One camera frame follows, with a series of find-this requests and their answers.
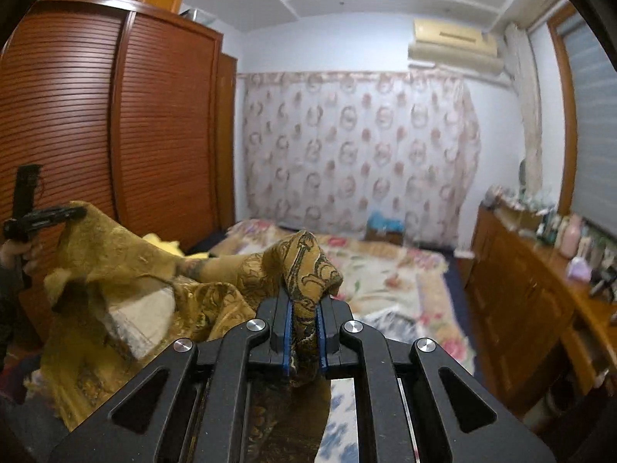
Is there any wooden sideboard cabinet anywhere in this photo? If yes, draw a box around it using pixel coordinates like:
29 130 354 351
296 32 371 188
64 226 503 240
465 203 617 420

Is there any blue floral white cloth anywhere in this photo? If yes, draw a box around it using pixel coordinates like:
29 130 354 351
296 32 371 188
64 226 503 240
315 311 420 463

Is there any beige tied window curtain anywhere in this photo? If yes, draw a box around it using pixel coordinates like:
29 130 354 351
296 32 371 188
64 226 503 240
504 22 545 194

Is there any cluster of small bottles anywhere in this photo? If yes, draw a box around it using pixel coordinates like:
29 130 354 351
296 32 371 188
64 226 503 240
535 205 565 244

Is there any pink floral blanket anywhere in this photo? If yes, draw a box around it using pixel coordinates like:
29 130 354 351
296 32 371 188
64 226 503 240
209 219 478 377

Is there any pink bottle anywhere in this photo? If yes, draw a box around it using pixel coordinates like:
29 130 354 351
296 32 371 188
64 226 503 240
559 213 584 259

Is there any black mini tripod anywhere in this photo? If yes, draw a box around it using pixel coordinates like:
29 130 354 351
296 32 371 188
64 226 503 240
590 270 617 300

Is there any blue cloth bundle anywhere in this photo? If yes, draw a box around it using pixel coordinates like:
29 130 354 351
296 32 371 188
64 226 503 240
366 211 406 244

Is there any yellow plush toy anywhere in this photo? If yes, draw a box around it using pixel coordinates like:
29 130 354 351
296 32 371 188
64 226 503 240
142 233 186 256

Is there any golden brown patterned garment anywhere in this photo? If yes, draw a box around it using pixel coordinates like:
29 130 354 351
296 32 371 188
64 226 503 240
24 200 360 463

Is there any purple tissue pack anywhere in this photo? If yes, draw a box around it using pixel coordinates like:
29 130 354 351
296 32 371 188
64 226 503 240
568 257 593 283

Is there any ring patterned sheer curtain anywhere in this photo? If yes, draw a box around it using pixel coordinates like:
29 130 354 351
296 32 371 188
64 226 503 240
238 70 483 252

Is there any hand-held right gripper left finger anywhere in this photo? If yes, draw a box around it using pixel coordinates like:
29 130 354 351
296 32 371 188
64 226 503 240
48 296 296 463

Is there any cardboard box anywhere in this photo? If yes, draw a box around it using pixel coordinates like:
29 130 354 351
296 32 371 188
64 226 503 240
496 200 543 230

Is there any beige wall air conditioner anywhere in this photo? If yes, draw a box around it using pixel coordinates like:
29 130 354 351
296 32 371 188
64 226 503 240
407 18 504 75

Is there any pile of papers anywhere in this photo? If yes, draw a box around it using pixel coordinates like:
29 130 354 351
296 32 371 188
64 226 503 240
484 186 519 208

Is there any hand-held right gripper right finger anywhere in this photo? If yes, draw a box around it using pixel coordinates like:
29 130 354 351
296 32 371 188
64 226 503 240
315 299 557 463

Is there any grey window blind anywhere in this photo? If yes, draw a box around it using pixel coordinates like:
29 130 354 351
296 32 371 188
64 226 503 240
561 10 617 232

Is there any clear storage box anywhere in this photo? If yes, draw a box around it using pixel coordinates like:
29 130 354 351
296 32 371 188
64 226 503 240
179 8 217 25

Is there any wooden window frame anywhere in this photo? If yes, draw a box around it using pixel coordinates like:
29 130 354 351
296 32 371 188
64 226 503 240
547 2 579 215

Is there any wooden louvered wardrobe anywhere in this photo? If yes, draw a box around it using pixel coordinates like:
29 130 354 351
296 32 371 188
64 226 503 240
0 0 239 348

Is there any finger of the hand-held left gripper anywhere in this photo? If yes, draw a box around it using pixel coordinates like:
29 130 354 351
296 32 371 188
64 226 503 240
26 206 89 228

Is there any person's left hand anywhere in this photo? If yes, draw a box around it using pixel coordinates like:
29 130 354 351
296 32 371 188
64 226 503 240
0 240 43 275

